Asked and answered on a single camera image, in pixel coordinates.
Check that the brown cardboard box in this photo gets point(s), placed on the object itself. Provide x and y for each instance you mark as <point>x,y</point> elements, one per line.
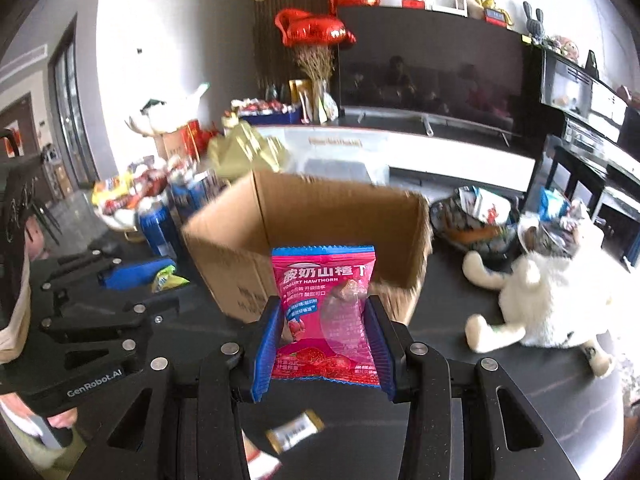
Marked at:
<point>310,220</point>

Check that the black metronome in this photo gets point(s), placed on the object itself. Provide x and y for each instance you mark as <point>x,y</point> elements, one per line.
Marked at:
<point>592,61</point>

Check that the person's left hand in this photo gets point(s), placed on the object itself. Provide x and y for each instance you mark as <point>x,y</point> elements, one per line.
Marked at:
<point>62,417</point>

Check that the open brown carton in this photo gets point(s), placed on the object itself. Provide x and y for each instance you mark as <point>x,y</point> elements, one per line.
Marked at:
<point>172,146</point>

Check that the white plush sheep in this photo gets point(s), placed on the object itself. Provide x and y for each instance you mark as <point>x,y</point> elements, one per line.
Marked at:
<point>550,305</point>

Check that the yellow box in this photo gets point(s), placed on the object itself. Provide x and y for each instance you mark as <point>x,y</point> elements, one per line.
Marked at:
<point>300,96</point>

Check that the red desk clock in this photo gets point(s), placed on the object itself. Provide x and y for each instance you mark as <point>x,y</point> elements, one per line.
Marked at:
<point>495,15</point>

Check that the beige cloth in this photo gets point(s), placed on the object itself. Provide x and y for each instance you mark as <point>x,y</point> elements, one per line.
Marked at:
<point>15,310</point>

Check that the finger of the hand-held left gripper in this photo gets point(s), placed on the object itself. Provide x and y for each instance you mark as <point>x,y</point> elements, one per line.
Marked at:
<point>135,274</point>
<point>115,316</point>

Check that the yellow green snack packet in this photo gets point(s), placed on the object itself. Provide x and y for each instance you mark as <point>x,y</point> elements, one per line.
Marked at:
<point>167,279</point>

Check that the grey bunny doll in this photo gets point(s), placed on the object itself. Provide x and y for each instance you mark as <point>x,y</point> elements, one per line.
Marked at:
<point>535,24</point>

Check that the white television cabinet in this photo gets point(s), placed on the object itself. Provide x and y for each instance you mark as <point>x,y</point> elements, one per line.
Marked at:
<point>440,152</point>

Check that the black metal chair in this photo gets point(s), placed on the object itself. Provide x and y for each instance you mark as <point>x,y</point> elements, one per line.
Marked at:
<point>25,190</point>

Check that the pink snack packet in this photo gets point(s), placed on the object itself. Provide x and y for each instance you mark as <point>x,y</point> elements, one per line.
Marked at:
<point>325,310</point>

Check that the red white candy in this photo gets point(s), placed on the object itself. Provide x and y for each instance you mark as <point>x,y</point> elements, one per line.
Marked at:
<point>262,462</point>

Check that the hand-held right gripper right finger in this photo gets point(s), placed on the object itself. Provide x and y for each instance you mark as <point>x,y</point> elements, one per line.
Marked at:
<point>382,355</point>

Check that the dried flower bouquet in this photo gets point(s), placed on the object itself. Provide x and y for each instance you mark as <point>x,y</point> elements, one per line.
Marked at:
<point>315,67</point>

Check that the gold mountain ornament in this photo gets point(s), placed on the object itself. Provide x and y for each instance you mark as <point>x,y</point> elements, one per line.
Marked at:
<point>245,152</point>

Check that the pile of assorted snacks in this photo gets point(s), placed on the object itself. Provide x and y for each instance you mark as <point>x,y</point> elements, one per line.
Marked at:
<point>130,191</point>

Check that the black flat television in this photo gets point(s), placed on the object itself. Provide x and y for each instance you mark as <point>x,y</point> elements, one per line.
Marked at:
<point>440,70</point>

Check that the black piano bench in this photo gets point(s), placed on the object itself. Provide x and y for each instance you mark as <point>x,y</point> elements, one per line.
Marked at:
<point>617,200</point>

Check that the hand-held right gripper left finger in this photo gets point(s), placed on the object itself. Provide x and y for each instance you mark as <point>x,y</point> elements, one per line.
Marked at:
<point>265,355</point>

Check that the black upright piano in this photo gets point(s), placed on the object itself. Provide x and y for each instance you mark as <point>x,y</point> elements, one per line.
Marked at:
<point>590,105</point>

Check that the blue white packet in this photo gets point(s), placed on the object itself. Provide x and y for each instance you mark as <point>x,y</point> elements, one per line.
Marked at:
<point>552,205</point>

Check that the blue drink can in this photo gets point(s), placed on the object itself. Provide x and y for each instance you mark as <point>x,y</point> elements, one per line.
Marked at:
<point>157,231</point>

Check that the yellow toy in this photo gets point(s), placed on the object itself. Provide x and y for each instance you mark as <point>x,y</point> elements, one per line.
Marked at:
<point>475,1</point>

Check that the tray of red snacks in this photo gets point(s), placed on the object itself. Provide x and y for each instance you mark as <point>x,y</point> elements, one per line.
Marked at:
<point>265,110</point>

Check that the white petal tiered stand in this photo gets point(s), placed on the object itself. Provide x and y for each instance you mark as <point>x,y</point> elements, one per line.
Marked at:
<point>167,116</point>

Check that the small plush dolls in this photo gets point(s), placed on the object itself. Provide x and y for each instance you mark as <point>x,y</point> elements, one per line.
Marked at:
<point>562,47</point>

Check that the blue snack carton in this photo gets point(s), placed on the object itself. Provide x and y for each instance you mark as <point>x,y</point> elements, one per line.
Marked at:
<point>192,191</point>

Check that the black framed glass door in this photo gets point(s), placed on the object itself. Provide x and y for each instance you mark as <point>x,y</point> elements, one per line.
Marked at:
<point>75,110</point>

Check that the tan white snack packet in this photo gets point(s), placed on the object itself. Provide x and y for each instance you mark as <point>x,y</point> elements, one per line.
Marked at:
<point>295,432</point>

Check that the white router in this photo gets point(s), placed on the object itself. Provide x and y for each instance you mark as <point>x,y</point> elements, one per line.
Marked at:
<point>450,6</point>

